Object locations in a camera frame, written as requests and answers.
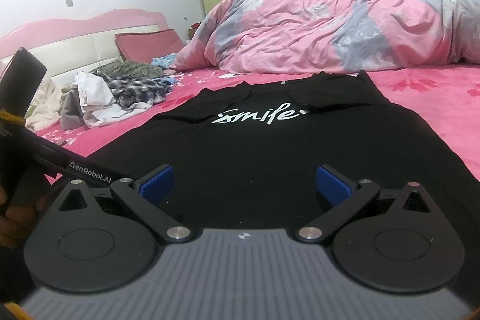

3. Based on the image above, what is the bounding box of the pink white headboard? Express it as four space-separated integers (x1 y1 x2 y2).
0 9 168 81

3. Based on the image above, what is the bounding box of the light blue garment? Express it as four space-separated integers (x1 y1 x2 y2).
152 54 181 70

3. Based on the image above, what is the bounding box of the white shirt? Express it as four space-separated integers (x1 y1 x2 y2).
73 70 144 128

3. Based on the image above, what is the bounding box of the green patterned garment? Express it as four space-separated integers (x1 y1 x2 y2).
92 61 164 79

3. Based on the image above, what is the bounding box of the black t-shirt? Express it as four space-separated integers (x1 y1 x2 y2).
88 70 480 231

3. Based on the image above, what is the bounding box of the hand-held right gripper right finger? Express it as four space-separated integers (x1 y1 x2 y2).
294 165 436 243

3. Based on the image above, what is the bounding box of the pink grey floral duvet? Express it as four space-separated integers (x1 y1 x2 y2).
170 0 480 74

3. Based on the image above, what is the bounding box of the grey garment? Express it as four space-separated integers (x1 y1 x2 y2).
60 89 89 130

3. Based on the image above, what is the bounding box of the white floral cloth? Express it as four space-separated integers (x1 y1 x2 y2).
24 76 76 132

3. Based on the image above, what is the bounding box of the person's left hand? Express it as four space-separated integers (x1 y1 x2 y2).
0 189 43 249

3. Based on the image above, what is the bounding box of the pink pillow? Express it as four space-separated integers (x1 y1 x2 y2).
114 28 185 63

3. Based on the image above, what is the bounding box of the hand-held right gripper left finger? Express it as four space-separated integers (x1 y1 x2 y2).
56 164 193 243

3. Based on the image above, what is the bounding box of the pink floral bed blanket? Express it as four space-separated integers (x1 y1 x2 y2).
37 63 480 193

